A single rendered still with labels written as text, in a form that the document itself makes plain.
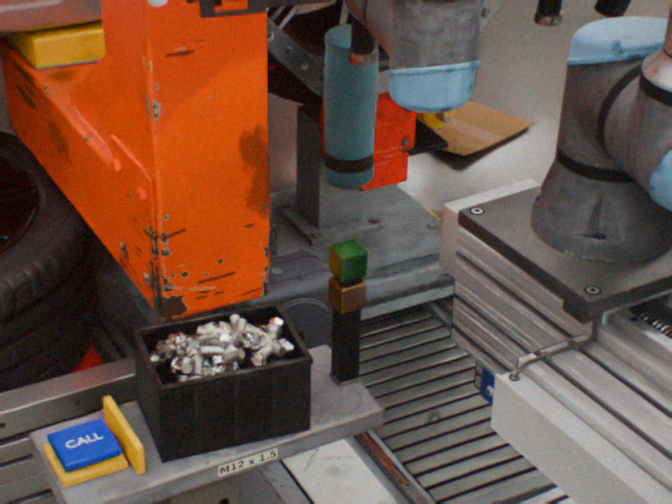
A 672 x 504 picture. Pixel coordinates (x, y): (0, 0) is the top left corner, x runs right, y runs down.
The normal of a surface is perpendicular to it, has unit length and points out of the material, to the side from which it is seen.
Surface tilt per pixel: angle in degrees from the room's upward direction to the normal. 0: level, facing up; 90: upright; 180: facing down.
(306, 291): 67
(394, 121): 90
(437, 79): 92
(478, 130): 1
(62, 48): 90
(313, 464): 0
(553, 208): 72
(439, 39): 90
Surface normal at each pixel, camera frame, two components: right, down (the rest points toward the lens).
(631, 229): 0.21, 0.23
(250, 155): 0.47, 0.47
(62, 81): 0.02, -0.86
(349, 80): -0.07, 0.48
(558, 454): -0.85, 0.25
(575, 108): -0.94, 0.23
